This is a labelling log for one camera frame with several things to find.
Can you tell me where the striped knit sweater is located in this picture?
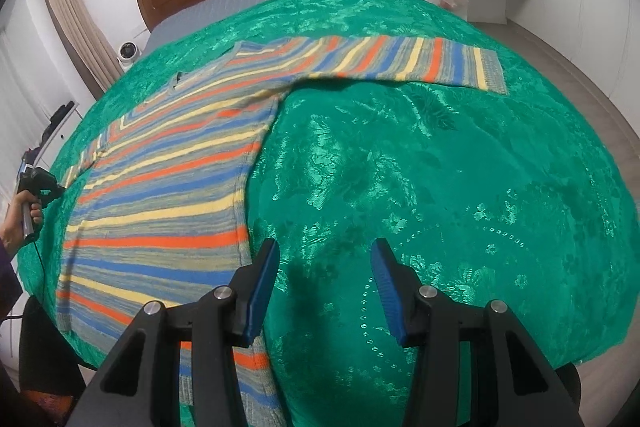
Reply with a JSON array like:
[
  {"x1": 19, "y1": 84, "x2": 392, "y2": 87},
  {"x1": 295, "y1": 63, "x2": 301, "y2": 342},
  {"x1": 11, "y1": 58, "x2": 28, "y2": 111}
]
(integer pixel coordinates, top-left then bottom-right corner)
[{"x1": 55, "y1": 36, "x2": 506, "y2": 426}]

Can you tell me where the green satin bedspread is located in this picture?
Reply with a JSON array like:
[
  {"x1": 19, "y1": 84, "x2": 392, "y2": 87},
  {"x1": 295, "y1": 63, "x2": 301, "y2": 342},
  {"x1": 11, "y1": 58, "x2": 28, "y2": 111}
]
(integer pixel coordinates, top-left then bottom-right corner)
[{"x1": 17, "y1": 0, "x2": 639, "y2": 426}]

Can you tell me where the beige curtain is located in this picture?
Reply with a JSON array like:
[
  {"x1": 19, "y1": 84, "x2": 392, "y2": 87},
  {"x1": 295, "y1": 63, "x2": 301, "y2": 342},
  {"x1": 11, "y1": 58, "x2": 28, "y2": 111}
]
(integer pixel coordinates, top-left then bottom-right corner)
[{"x1": 44, "y1": 0, "x2": 124, "y2": 100}]

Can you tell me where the white low drawer cabinet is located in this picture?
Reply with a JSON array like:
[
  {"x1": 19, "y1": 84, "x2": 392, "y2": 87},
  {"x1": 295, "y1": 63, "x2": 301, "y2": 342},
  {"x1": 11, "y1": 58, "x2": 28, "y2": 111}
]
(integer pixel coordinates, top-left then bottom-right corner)
[{"x1": 32, "y1": 102, "x2": 82, "y2": 170}]

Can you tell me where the black clothes pile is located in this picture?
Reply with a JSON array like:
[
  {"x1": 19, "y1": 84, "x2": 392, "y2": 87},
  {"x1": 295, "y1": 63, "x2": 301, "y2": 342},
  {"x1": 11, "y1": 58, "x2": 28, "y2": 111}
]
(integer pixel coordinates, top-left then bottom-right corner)
[{"x1": 40, "y1": 101, "x2": 76, "y2": 144}]

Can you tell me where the white round fan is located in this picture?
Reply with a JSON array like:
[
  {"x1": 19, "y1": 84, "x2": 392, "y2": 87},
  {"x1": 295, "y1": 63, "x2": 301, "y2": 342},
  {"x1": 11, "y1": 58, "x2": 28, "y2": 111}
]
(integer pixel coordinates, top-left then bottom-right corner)
[{"x1": 117, "y1": 41, "x2": 141, "y2": 72}]

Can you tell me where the person's left hand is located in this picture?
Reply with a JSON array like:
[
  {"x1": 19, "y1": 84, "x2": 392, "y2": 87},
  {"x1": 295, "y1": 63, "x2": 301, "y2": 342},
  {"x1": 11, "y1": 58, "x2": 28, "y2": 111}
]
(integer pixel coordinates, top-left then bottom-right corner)
[{"x1": 1, "y1": 191, "x2": 43, "y2": 259}]

